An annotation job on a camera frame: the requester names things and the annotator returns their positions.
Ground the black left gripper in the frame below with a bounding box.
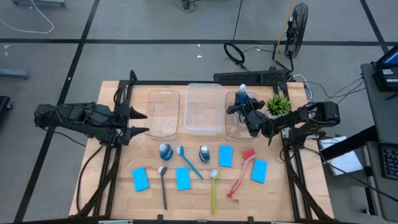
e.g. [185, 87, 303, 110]
[118, 100, 150, 139]

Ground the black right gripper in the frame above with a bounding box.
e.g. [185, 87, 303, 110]
[226, 98, 266, 138]

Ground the blue dish soap bottle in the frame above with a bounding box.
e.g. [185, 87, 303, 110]
[198, 144, 211, 164]
[159, 142, 174, 162]
[235, 83, 249, 108]

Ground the red dish brush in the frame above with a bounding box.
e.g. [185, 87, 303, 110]
[226, 149, 257, 199]

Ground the blue dish brush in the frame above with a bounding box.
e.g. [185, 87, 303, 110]
[176, 145, 205, 180]

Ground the grey dish brush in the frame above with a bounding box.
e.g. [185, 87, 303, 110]
[157, 166, 169, 211]

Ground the blue cellulose sponge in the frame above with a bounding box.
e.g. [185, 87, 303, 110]
[131, 167, 150, 193]
[251, 159, 269, 184]
[218, 144, 234, 168]
[175, 166, 192, 191]

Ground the green dish brush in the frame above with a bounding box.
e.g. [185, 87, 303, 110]
[209, 169, 220, 215]

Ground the clear rectangular plastic bin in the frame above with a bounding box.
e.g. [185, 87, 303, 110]
[146, 89, 181, 139]
[224, 91, 260, 140]

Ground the green plant in white pot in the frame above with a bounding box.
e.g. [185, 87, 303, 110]
[265, 93, 293, 121]

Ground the large clear plastic tub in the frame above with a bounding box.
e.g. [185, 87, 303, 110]
[185, 82, 226, 136]

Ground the black standing fan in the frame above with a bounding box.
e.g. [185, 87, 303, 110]
[283, 2, 309, 60]

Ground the black bar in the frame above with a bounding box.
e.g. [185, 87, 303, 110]
[319, 125, 379, 162]

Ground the white box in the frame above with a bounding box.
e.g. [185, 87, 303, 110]
[318, 135, 364, 177]

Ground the black chair base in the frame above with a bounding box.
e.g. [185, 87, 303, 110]
[178, 0, 197, 13]

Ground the grey metal foot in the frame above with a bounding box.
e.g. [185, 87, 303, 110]
[0, 68, 30, 80]
[11, 0, 67, 7]

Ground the black chair part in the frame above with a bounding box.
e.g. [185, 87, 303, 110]
[0, 95, 13, 125]

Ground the grey desk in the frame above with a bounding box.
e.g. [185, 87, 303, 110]
[360, 62, 398, 222]

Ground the black laptop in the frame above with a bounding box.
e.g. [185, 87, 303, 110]
[371, 43, 398, 93]

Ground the black keyboard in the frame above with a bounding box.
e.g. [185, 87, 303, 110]
[381, 144, 398, 181]

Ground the yellow hanging cable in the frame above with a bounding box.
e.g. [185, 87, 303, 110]
[272, 0, 296, 69]

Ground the black coiled cable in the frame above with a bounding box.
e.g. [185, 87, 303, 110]
[223, 0, 250, 72]

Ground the white floor cable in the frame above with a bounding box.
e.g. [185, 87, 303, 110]
[0, 0, 55, 35]

